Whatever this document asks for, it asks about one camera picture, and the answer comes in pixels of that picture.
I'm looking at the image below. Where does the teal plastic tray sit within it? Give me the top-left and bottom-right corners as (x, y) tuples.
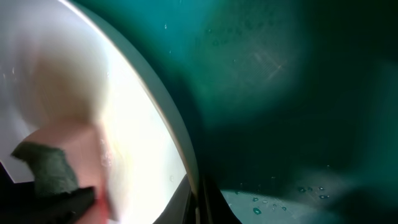
(82, 0), (397, 223)

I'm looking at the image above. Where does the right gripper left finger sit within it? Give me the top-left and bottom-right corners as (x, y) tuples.
(154, 175), (197, 224)

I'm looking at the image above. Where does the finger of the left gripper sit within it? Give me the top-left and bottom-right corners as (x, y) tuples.
(1, 166), (95, 224)

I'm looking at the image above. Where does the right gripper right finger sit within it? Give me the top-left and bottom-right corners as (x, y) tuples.
(198, 177), (241, 224)

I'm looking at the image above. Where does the light blue plate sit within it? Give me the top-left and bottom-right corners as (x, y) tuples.
(1, 0), (200, 223)

